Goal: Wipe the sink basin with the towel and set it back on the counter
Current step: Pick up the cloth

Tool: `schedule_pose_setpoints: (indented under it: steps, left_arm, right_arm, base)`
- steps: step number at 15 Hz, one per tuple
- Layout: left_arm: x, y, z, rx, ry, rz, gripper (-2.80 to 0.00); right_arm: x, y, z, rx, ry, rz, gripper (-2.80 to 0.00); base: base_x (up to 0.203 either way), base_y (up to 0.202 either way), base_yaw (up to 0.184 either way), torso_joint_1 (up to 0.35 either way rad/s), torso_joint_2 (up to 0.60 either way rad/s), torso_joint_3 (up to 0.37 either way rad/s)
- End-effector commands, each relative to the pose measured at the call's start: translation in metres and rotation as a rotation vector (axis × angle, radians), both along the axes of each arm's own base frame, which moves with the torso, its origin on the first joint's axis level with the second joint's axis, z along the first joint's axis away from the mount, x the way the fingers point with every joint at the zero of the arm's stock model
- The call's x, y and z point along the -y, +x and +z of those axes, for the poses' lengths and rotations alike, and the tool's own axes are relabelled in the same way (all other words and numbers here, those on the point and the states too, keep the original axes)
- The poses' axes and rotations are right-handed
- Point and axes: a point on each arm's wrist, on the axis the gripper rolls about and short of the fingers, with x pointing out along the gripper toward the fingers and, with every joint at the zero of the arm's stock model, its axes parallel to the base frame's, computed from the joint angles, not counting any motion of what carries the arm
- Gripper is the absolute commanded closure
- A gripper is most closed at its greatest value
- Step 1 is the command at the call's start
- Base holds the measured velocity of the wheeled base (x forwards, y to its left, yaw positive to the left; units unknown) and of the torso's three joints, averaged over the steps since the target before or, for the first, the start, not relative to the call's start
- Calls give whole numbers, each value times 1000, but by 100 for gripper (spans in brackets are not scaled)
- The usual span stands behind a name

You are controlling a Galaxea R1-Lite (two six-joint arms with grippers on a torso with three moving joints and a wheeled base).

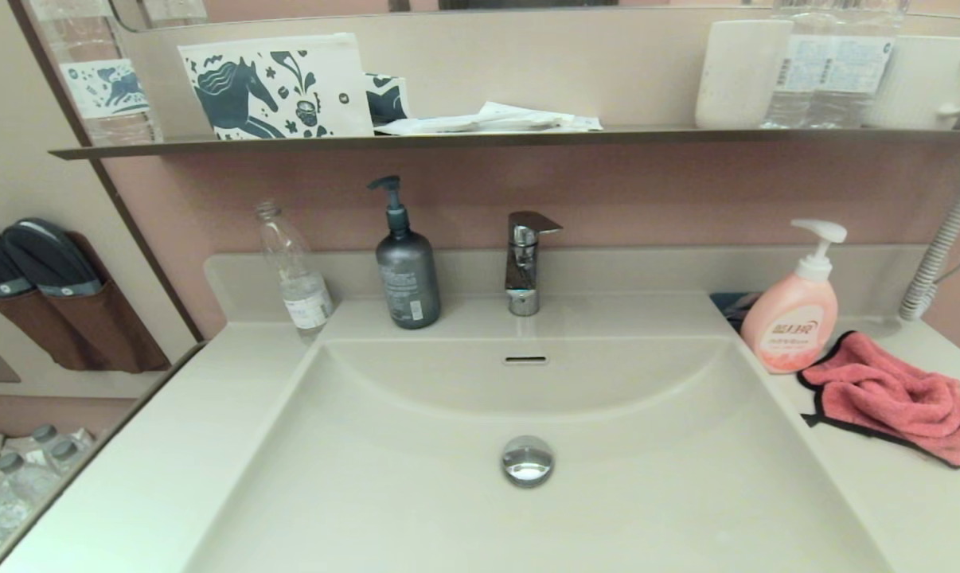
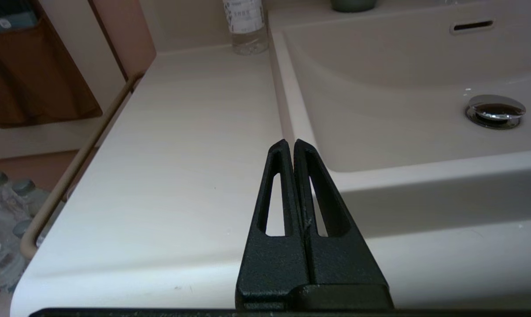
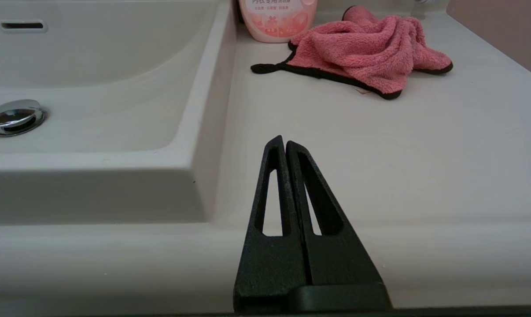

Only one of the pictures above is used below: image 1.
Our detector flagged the chrome sink faucet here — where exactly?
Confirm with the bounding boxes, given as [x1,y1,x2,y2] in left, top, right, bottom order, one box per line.
[505,211,564,317]

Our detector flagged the pink cloth black trim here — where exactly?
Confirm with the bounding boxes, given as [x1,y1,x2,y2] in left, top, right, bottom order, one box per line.
[797,330,960,469]

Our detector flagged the chrome sink drain stopper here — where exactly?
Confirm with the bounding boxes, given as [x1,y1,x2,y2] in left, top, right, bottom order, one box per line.
[501,435,555,488]

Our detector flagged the white ceramic sink basin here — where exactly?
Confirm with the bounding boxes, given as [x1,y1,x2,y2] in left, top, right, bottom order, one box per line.
[181,334,895,573]

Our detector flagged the grey pump soap bottle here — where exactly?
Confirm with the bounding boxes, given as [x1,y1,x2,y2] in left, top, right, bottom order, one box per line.
[368,175,442,330]

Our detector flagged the uncapped clear plastic bottle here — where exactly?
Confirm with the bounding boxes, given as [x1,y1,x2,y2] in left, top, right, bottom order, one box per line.
[256,199,335,335]

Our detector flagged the small teal patterned box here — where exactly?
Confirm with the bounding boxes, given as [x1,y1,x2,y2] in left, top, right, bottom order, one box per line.
[366,73,411,127]

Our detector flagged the dark blue packet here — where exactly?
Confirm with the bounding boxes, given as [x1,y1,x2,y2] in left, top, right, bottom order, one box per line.
[709,292,763,331]

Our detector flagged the white horse print pouch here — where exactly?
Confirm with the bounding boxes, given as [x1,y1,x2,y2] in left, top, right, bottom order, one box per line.
[178,32,376,141]

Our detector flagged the pink hand soap pump bottle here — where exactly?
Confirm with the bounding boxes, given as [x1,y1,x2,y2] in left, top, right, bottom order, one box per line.
[740,219,849,375]

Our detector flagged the brown slipper holder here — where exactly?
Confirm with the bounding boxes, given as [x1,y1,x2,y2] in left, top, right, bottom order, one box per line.
[0,286,111,371]
[41,231,172,373]

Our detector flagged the clear labelled water bottle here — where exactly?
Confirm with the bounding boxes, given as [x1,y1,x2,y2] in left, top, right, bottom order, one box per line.
[760,0,839,130]
[826,0,911,130]

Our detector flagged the clear bottle horse print label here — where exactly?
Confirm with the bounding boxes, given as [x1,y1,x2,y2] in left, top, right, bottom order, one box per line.
[28,0,165,146]

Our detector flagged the metal wall shelf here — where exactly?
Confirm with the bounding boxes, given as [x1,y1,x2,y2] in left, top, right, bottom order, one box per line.
[49,127,960,161]

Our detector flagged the wall mirror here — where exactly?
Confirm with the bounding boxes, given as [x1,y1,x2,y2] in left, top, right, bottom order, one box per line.
[106,0,960,33]

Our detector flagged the white handleless cup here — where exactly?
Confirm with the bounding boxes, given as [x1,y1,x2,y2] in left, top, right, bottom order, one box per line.
[694,19,795,130]

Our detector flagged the white coiled cord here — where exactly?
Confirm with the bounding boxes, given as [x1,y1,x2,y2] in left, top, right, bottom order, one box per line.
[898,151,960,322]

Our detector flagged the white mug with handle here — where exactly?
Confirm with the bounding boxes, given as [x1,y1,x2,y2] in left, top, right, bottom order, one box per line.
[862,36,960,131]

